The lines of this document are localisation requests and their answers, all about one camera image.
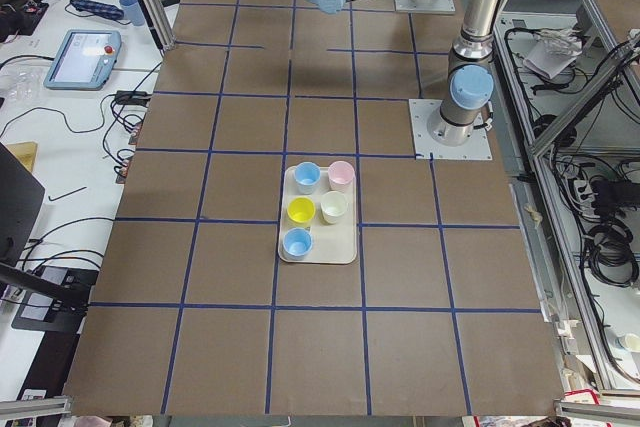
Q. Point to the black monitor stand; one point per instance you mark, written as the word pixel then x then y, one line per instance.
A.
pixel 55 297

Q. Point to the blue plastic cup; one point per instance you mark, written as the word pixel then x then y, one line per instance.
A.
pixel 307 176
pixel 296 244

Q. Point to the cream plastic tray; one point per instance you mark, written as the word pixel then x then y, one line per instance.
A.
pixel 332 244

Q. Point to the blue cup on desk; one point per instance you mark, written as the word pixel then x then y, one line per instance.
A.
pixel 132 12

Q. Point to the pink plastic cup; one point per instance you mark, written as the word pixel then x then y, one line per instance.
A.
pixel 341 175

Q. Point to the black allen key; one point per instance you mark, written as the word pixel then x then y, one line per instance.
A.
pixel 54 198

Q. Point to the teach pendant tablet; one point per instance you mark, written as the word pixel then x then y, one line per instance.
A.
pixel 84 60

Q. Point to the pale green plastic cup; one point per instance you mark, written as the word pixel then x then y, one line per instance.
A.
pixel 334 206

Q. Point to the yellow plastic cup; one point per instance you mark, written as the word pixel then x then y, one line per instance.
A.
pixel 301 211

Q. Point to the blue pencil case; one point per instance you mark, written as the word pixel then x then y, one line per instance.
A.
pixel 102 10

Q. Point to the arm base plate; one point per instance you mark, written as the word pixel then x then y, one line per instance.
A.
pixel 435 7
pixel 435 139

